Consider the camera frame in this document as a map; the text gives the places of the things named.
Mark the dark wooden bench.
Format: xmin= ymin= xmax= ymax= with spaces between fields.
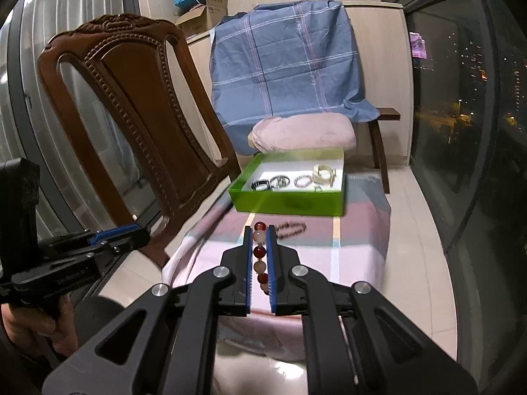
xmin=354 ymin=108 xmax=401 ymax=194

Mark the person's left hand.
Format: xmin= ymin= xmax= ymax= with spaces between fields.
xmin=0 ymin=294 xmax=80 ymax=358

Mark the cream plastic wristwatch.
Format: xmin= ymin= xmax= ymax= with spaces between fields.
xmin=311 ymin=164 xmax=339 ymax=186

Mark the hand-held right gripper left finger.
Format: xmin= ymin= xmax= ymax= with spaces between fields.
xmin=41 ymin=225 xmax=253 ymax=395

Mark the dark glass window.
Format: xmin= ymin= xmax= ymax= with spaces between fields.
xmin=395 ymin=0 xmax=527 ymax=297

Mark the pink striped blanket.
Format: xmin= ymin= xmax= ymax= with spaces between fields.
xmin=162 ymin=173 xmax=392 ymax=363

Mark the glass sliding door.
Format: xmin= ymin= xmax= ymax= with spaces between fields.
xmin=0 ymin=0 xmax=161 ymax=256

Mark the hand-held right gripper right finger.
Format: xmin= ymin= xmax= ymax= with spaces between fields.
xmin=265 ymin=224 xmax=480 ymax=395

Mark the red and white bead bracelet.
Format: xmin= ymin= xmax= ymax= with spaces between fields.
xmin=252 ymin=221 xmax=273 ymax=295

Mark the brown cardboard box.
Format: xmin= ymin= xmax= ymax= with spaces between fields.
xmin=175 ymin=0 xmax=228 ymax=36

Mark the carved wooden chair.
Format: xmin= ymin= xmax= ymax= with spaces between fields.
xmin=37 ymin=13 xmax=242 ymax=268

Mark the pink cushion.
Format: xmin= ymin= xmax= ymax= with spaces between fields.
xmin=248 ymin=113 xmax=357 ymax=155

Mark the dark bead bracelet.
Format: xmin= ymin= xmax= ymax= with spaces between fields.
xmin=275 ymin=221 xmax=308 ymax=240

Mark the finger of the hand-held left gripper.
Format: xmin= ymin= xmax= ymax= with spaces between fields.
xmin=98 ymin=228 xmax=151 ymax=258
xmin=88 ymin=223 xmax=143 ymax=244

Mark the green cardboard box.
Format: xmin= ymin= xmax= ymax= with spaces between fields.
xmin=228 ymin=148 xmax=346 ymax=217

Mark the blue plaid cloth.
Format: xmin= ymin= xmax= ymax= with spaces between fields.
xmin=209 ymin=0 xmax=380 ymax=145

